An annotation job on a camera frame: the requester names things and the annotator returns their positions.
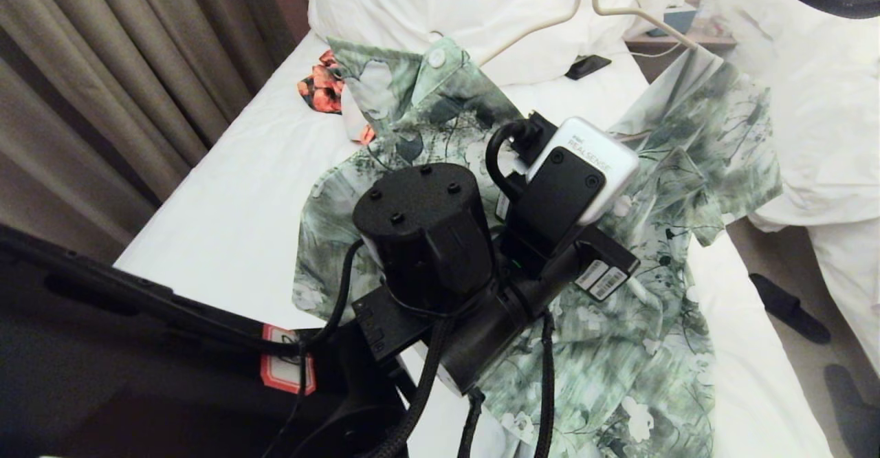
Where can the brown curtain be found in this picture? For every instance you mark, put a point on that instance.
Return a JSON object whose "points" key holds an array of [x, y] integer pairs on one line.
{"points": [[103, 66]]}

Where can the wooden nightstand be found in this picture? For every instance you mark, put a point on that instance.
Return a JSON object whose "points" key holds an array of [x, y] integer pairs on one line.
{"points": [[680, 42]]}

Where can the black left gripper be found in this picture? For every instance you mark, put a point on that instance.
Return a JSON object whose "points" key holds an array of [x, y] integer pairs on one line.
{"points": [[509, 327]]}

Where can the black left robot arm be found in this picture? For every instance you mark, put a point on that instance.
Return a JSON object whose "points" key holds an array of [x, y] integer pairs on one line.
{"points": [[137, 362]]}

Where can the black smartphone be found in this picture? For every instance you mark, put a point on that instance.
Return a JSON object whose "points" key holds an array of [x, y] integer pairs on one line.
{"points": [[586, 67]]}

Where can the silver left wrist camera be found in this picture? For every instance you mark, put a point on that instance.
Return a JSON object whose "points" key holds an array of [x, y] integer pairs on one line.
{"points": [[598, 155]]}

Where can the green floral button shirt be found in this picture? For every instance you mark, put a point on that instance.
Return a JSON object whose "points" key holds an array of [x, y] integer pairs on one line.
{"points": [[619, 348]]}

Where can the blue tissue box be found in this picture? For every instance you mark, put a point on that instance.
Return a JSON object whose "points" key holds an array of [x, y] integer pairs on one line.
{"points": [[677, 21]]}

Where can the orange floral garment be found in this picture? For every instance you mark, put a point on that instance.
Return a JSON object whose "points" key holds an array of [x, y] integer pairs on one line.
{"points": [[323, 90]]}

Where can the black slipper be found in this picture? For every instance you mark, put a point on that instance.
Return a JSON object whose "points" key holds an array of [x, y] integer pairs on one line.
{"points": [[852, 410], [790, 307]]}

